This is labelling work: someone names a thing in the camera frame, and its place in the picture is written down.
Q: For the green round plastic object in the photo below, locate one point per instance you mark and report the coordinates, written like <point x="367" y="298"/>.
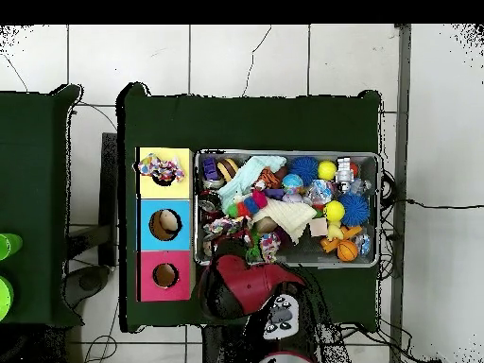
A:
<point x="4" y="298"/>

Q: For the yellow foam ball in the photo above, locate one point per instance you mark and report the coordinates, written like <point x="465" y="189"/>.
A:
<point x="334" y="211"/>

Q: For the dark green side table cloth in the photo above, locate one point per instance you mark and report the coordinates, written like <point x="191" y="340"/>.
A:
<point x="38" y="151"/>

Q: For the wooden box with three holes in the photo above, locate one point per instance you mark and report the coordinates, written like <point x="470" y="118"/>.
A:
<point x="147" y="287"/>

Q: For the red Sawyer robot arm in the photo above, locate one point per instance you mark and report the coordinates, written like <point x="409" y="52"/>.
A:
<point x="249" y="283"/>

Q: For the mint green cloth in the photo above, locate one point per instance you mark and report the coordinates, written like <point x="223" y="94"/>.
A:
<point x="245" y="177"/>

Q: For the blue spiky rubber ball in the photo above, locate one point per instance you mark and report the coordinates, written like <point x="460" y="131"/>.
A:
<point x="354" y="209"/>
<point x="304" y="170"/>

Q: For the orange toy basketball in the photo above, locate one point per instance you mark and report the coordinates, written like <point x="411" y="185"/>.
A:
<point x="347" y="251"/>

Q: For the cream ribbed cloth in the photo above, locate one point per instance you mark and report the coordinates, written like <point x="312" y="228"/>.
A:
<point x="291" y="217"/>

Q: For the blue globe ball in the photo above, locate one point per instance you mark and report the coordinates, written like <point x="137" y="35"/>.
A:
<point x="293" y="183"/>

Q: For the grey rounded object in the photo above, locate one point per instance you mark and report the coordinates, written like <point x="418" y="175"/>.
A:
<point x="87" y="283"/>

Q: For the white toy robot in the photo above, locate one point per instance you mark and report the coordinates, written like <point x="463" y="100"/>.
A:
<point x="344" y="174"/>

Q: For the green plastic cup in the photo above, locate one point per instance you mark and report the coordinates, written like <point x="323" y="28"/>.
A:
<point x="9" y="245"/>

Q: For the clear mesh bin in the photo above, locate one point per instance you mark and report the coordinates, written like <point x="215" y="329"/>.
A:
<point x="321" y="259"/>

